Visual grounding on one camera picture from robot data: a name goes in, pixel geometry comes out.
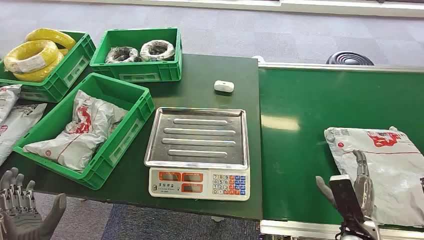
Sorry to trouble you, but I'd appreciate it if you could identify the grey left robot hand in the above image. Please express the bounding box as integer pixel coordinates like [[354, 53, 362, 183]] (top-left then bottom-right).
[[0, 167, 67, 240]]

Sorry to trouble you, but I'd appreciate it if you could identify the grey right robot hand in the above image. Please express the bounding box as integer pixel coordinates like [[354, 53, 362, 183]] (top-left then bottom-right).
[[315, 149, 376, 220]]

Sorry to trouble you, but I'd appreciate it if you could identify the green conveyor belt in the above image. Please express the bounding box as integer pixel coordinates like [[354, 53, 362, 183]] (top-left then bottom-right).
[[257, 62, 424, 240]]

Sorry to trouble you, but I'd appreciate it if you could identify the flat grey courier bag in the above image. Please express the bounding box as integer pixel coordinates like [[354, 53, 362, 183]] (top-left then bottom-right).
[[0, 102, 48, 167]]

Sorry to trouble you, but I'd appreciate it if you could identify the crumpled grey courier bag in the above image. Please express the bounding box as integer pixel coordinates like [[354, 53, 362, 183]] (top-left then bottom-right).
[[22, 89, 130, 173]]

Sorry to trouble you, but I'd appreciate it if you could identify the small grey courier bag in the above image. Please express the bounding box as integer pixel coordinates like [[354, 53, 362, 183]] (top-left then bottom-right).
[[0, 84, 23, 125]]

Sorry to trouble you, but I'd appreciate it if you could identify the black ribbed round object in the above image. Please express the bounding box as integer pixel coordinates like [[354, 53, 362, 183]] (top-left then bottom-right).
[[325, 50, 376, 66]]

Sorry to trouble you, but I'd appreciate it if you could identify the large green plastic crate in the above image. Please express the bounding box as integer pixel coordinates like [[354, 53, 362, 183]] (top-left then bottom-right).
[[12, 72, 156, 191]]

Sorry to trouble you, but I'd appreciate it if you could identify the green crate holding yellow coils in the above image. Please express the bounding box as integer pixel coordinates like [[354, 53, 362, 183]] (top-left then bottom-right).
[[0, 30, 97, 104]]

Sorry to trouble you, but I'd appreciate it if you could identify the electronic scale with steel tray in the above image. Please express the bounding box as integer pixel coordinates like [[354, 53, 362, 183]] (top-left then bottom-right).
[[144, 106, 252, 202]]

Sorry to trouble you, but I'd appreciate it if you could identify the small white plastic device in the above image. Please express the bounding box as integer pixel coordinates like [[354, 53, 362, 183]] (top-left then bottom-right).
[[213, 80, 235, 94]]

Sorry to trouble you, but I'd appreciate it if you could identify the green crate holding wrapped coils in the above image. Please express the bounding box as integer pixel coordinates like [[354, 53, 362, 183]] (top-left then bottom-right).
[[89, 27, 184, 83]]

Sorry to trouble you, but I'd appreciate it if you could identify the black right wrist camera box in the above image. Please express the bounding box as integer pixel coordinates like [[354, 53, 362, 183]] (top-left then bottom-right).
[[329, 174, 367, 230]]

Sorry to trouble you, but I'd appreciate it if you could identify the yellow wire coil with label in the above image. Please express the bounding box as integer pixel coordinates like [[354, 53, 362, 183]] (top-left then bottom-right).
[[3, 39, 60, 75]]

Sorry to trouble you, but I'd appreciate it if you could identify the black wrapped wire coil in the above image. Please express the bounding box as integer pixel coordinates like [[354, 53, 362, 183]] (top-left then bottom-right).
[[104, 45, 142, 64]]

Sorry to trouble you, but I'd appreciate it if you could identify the white wrapped wire coil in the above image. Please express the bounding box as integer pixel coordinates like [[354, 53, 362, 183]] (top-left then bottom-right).
[[139, 39, 176, 63]]

